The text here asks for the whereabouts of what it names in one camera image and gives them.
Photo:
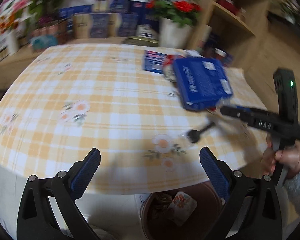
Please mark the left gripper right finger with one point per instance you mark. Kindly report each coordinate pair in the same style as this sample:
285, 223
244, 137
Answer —
251, 209

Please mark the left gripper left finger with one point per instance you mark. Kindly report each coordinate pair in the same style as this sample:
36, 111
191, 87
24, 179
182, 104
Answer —
36, 219

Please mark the large blue cardboard box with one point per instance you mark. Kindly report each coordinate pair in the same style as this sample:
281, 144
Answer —
201, 82

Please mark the brown round trash bin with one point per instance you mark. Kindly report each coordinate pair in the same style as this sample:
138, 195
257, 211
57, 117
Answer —
158, 221

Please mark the right hand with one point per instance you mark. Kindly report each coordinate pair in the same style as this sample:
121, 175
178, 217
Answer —
289, 157

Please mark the black plastic fork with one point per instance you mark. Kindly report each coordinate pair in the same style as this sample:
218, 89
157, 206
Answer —
194, 135

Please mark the wooden shelf unit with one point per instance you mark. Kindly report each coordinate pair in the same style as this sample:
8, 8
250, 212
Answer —
239, 25

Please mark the crushed red soda can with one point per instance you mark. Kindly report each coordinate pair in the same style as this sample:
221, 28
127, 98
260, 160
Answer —
167, 68

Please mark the yellow plaid floral tablecloth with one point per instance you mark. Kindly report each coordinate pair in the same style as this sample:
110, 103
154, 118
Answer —
74, 98

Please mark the small blue playing card box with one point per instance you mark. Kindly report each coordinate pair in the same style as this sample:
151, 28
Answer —
153, 61

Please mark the white flower vase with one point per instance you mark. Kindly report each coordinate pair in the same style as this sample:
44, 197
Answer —
173, 36

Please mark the red rose bouquet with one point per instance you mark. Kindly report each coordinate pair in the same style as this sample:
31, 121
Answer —
182, 12

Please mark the blue white milk box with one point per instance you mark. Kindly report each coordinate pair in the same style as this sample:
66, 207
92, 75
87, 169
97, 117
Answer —
146, 31

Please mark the dark patterned tray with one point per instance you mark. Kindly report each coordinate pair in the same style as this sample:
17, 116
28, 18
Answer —
141, 41

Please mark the pink artificial flower plant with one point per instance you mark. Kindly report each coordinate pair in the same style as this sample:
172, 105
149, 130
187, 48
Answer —
12, 11

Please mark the blue gold gift box lower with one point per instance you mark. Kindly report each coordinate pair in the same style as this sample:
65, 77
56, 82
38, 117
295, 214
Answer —
96, 25

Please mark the blue gold gift box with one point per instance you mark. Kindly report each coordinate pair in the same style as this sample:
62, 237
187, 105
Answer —
120, 6
96, 25

